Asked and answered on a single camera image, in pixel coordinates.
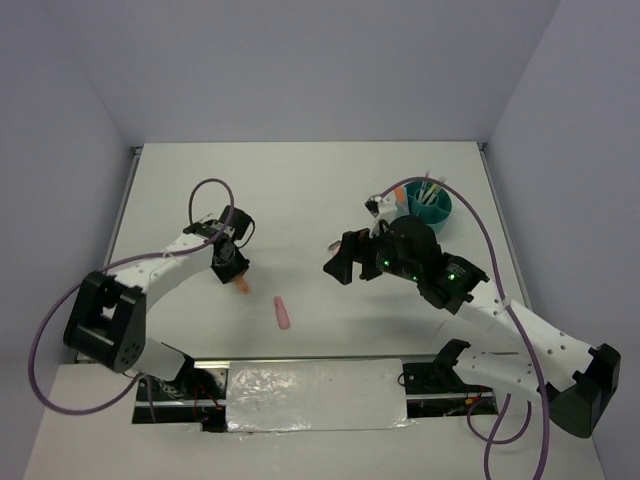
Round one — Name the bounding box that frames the teal round organizer container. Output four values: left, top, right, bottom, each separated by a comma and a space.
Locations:
402, 181, 452, 234

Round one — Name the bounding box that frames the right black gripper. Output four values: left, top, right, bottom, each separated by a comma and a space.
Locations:
322, 220, 420, 284

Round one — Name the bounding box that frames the grey highlighter orange cap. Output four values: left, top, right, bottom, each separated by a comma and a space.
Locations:
393, 186, 407, 209

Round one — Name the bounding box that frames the yellow thin highlighter pen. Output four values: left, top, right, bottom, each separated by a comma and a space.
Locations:
425, 184, 441, 205

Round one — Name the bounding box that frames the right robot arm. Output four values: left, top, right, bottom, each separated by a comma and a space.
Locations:
323, 216, 621, 438

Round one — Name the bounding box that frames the orange transparent highlighter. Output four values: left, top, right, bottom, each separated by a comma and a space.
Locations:
234, 278, 250, 294

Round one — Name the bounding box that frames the pink white correction tape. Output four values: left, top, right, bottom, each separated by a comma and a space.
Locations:
327, 240, 341, 251

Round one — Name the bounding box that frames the silver foil sheet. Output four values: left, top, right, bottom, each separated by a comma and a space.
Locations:
226, 359, 409, 433

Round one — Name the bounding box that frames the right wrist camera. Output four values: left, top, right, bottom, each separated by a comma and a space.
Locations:
365, 196, 398, 238

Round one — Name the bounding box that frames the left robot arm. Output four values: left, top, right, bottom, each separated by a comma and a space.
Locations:
63, 206, 255, 399

